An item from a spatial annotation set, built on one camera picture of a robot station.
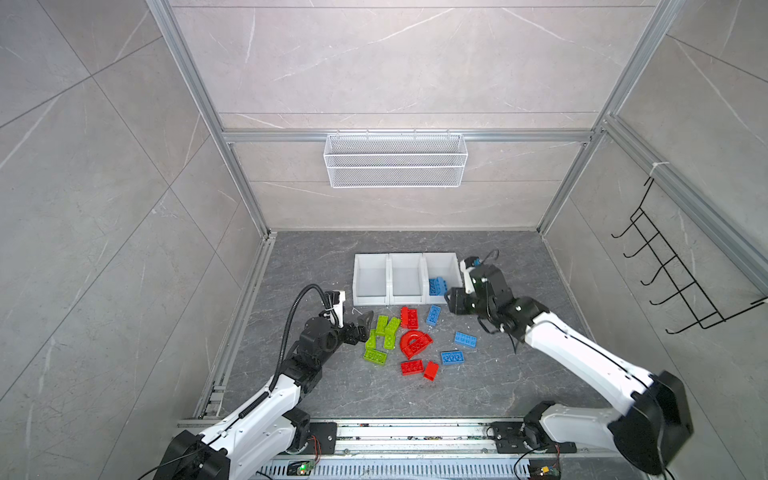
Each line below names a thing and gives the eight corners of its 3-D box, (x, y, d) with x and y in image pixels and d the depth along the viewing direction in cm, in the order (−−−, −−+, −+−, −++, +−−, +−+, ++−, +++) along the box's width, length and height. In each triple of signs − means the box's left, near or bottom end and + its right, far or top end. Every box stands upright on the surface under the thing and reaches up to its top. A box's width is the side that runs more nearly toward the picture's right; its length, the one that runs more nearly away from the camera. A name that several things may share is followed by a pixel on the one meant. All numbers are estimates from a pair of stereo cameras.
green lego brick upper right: (381, 347, 91) (380, 344, 89) (387, 319, 97) (387, 315, 95) (394, 350, 90) (394, 347, 88) (400, 322, 96) (401, 318, 94)
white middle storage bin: (388, 306, 99) (388, 296, 94) (388, 263, 111) (388, 251, 106) (425, 306, 99) (427, 296, 94) (421, 263, 111) (423, 251, 106)
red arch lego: (410, 361, 88) (410, 358, 86) (395, 343, 91) (395, 340, 90) (432, 342, 92) (433, 339, 90) (418, 326, 95) (418, 323, 94)
